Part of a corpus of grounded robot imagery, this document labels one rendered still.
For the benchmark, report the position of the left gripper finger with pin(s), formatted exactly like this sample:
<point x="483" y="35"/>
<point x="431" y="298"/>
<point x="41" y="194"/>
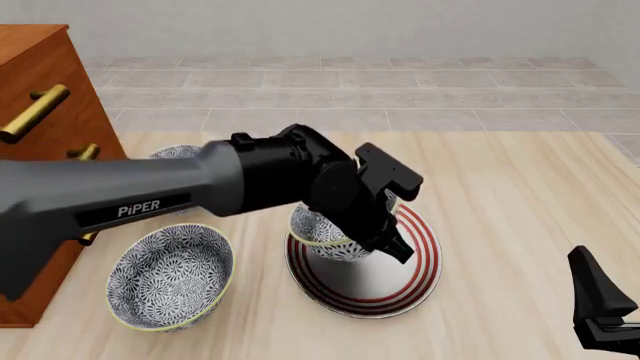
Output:
<point x="398" y="252"/>

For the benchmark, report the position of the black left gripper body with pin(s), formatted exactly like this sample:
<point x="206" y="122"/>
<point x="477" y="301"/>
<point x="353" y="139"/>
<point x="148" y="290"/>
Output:
<point x="375" y="228"/>

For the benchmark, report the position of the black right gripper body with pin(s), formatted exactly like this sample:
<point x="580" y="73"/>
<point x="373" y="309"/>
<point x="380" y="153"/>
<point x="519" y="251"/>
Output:
<point x="610" y="335"/>

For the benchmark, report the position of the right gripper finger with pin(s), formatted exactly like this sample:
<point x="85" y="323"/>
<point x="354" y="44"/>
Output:
<point x="595" y="285"/>

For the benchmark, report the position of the patterned black and white bowl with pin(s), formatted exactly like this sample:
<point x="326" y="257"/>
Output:
<point x="172" y="152"/>
<point x="170" y="277"/>
<point x="320" y="232"/>

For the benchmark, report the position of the grey and black left robot arm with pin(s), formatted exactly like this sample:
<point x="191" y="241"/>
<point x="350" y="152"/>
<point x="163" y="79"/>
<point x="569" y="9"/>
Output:
<point x="150" y="176"/>

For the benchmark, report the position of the white plate with red rings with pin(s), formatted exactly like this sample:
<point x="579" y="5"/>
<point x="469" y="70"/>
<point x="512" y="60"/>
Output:
<point x="372" y="279"/>

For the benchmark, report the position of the wooden cabinet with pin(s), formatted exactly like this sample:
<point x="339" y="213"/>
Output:
<point x="35" y="67"/>

